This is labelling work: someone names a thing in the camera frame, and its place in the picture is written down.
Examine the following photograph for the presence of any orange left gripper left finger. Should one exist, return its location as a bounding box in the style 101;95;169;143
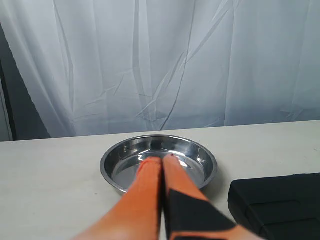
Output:
74;156;162;240

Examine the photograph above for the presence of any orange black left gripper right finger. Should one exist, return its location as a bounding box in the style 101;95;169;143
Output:
162;154;261;240

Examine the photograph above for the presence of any black tool case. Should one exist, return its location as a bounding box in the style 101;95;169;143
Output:
228;173;320;240

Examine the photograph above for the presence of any round stainless steel pan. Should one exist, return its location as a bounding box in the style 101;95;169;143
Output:
100;134;218;194

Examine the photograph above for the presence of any white backdrop curtain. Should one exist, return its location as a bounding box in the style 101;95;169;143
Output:
0;0;320;138

